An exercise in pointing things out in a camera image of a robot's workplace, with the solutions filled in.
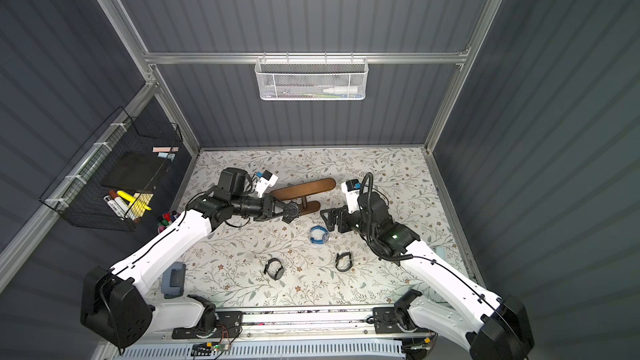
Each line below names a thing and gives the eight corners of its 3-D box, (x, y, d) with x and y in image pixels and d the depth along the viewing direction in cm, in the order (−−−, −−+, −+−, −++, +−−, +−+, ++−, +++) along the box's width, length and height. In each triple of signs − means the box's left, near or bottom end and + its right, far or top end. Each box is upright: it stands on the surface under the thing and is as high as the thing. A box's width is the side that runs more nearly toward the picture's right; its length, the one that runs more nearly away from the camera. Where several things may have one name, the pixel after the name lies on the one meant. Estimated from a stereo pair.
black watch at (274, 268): (264, 280, 84) (262, 277, 82) (267, 261, 88) (265, 257, 86) (283, 280, 84) (282, 277, 82) (285, 261, 88) (284, 257, 86)
